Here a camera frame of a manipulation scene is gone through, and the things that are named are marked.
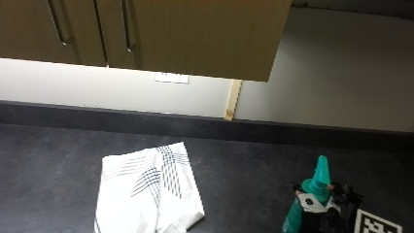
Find teal spray bottle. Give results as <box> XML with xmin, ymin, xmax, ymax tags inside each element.
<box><xmin>281</xmin><ymin>154</ymin><xmax>334</xmax><ymax>233</ymax></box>

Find white cube with black markers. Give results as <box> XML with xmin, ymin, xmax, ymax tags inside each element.
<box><xmin>353</xmin><ymin>209</ymin><xmax>405</xmax><ymax>233</ymax></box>

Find light wooden strip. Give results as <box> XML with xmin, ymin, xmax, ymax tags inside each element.
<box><xmin>222</xmin><ymin>79</ymin><xmax>244</xmax><ymax>121</ymax></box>

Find white cloth with dark stripes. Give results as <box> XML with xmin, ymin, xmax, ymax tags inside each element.
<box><xmin>93</xmin><ymin>141</ymin><xmax>208</xmax><ymax>233</ymax></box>

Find white wall socket plate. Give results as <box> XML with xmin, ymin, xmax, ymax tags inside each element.
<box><xmin>154</xmin><ymin>72</ymin><xmax>190</xmax><ymax>84</ymax></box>

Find brown wooden wall cabinet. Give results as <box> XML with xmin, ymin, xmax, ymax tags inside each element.
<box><xmin>0</xmin><ymin>0</ymin><xmax>294</xmax><ymax>83</ymax></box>

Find dark metal cabinet handle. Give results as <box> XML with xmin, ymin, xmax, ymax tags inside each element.
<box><xmin>47</xmin><ymin>0</ymin><xmax>73</xmax><ymax>47</ymax></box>
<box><xmin>118</xmin><ymin>0</ymin><xmax>137</xmax><ymax>53</ymax></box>

